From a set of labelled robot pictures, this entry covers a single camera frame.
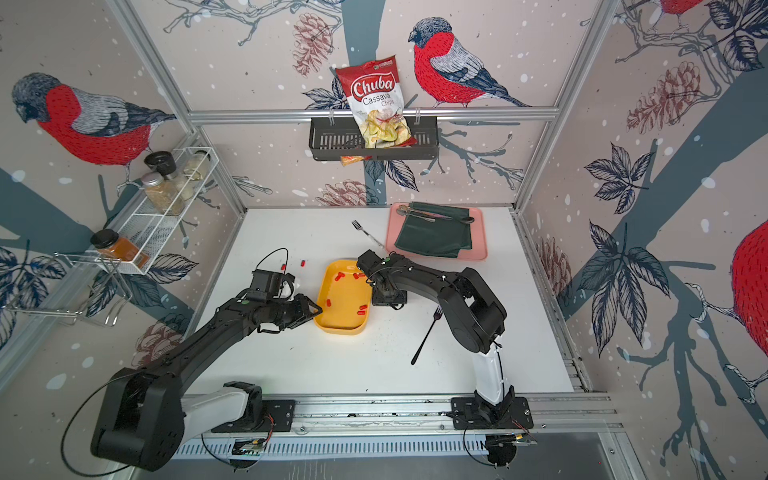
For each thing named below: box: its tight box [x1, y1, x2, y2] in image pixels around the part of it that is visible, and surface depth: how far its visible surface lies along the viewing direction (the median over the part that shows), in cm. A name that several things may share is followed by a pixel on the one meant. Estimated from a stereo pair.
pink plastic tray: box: [386, 203, 487, 261], surface depth 113 cm
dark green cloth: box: [394, 202, 473, 258], surface depth 116 cm
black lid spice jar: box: [144, 151, 177, 176], surface depth 75 cm
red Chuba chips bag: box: [336, 55, 417, 166], surface depth 86 cm
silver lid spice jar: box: [141, 172, 185, 216], surface depth 74 cm
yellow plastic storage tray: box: [314, 259, 373, 335], surface depth 95 cm
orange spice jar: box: [91, 229, 149, 268], surface depth 62 cm
